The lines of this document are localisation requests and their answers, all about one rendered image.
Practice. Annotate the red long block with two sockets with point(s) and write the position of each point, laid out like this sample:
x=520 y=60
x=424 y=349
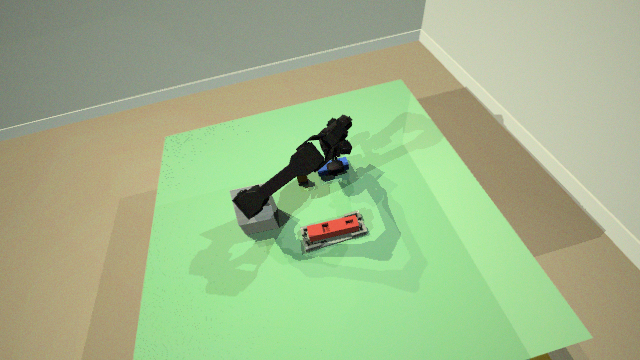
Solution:
x=333 y=228

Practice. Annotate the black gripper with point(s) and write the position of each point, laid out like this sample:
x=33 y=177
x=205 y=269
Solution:
x=336 y=166

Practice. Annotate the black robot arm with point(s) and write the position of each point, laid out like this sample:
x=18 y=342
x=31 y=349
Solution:
x=304 y=161

